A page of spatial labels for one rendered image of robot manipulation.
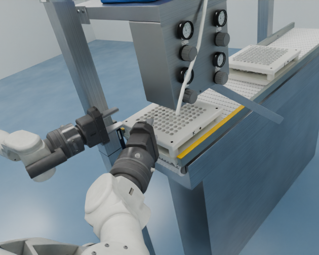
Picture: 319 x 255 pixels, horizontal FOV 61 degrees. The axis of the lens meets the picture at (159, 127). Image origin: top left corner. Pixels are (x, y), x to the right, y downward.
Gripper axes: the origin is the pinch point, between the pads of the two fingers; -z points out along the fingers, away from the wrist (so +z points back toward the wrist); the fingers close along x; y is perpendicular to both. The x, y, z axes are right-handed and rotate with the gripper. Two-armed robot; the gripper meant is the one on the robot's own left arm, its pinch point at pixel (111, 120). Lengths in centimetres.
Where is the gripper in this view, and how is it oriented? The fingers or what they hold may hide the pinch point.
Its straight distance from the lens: 82.3
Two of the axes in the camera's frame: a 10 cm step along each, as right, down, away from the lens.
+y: 5.8, 3.6, -7.3
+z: -8.0, 4.3, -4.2
